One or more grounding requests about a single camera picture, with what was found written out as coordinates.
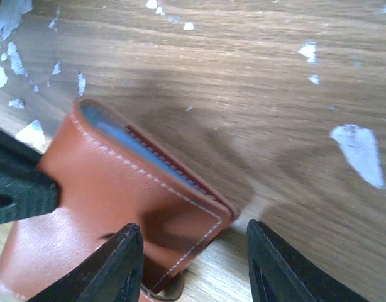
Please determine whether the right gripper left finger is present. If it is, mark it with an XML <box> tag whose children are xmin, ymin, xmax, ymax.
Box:
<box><xmin>29</xmin><ymin>223</ymin><xmax>144</xmax><ymax>302</ymax></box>

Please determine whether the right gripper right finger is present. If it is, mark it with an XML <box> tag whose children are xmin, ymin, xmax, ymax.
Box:
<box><xmin>246</xmin><ymin>219</ymin><xmax>366</xmax><ymax>302</ymax></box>

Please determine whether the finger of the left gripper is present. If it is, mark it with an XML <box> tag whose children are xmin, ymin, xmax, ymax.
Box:
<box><xmin>0</xmin><ymin>129</ymin><xmax>60</xmax><ymax>224</ymax></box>

